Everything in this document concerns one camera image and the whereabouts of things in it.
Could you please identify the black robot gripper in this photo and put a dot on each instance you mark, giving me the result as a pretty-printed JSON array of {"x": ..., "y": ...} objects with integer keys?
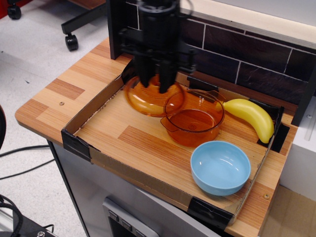
[{"x": 158, "y": 42}]

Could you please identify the orange transparent pot lid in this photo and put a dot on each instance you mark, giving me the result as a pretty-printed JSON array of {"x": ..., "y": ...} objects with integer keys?
[{"x": 149, "y": 100}]

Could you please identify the orange transparent pot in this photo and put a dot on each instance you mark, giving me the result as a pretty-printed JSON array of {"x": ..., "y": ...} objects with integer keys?
[{"x": 194, "y": 116}]

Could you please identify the black office chair base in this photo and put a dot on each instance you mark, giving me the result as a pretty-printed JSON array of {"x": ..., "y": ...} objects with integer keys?
[{"x": 77, "y": 22}]

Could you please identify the yellow plastic banana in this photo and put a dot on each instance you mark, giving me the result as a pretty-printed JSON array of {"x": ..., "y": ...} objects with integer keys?
[{"x": 255, "y": 115}]

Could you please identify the light blue bowl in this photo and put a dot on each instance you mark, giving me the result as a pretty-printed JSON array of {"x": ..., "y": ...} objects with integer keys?
[{"x": 220, "y": 168}]

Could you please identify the black caster wheel top left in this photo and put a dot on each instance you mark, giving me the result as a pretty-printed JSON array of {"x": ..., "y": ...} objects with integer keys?
[{"x": 13, "y": 10}]

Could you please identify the taped cardboard fence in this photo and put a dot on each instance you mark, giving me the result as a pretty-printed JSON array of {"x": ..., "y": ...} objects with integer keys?
[{"x": 109, "y": 133}]

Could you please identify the black equipment bottom left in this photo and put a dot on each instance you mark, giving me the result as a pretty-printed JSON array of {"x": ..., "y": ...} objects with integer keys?
[{"x": 14, "y": 224}]

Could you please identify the black vertical post left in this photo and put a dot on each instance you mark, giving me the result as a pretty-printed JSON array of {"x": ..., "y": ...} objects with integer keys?
[{"x": 121, "y": 14}]

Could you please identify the black vertical post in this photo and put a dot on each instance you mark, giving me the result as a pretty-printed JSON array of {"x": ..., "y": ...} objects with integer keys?
[
  {"x": 305, "y": 100},
  {"x": 121, "y": 14}
]

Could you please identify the black vertical post right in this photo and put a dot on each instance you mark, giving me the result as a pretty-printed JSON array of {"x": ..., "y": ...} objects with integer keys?
[{"x": 305, "y": 100}]

